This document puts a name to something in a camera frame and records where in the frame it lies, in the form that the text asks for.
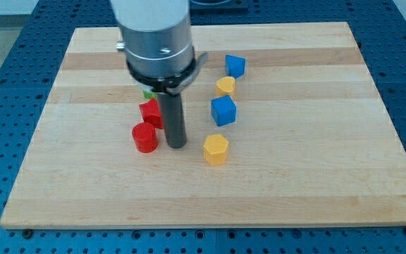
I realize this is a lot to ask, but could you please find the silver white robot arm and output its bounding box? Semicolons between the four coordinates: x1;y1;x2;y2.
110;0;208;95

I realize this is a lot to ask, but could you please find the yellow hexagon block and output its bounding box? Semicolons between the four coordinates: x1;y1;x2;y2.
203;134;229;166

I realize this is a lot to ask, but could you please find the blue cube block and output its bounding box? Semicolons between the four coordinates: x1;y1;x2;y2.
211;95;237;126

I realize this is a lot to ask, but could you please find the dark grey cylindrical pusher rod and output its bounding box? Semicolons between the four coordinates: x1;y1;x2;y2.
157;93;187;149

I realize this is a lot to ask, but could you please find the yellow heart block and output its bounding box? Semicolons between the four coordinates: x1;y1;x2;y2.
216;76;236;97

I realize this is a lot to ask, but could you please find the red cylinder block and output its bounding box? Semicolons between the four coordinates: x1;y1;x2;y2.
132;122;159;153

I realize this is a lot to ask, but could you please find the green block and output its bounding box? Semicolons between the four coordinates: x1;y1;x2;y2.
142;91;157;99

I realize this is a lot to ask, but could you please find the blue triangular block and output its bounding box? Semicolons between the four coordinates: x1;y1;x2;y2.
225;55;246;79

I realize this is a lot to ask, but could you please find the light wooden board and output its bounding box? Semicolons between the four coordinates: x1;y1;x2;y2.
0;23;406;229

